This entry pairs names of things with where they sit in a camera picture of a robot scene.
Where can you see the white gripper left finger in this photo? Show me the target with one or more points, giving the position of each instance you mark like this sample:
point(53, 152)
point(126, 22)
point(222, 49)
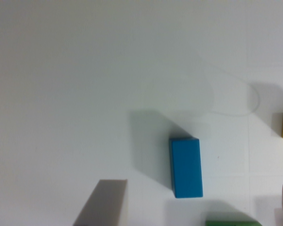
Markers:
point(106, 206)

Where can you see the green square block with hole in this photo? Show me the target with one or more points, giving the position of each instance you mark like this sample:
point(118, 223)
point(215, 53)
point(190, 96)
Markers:
point(231, 223)

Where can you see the blue rectangular block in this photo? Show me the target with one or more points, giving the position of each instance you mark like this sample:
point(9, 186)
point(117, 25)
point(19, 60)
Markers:
point(186, 170)

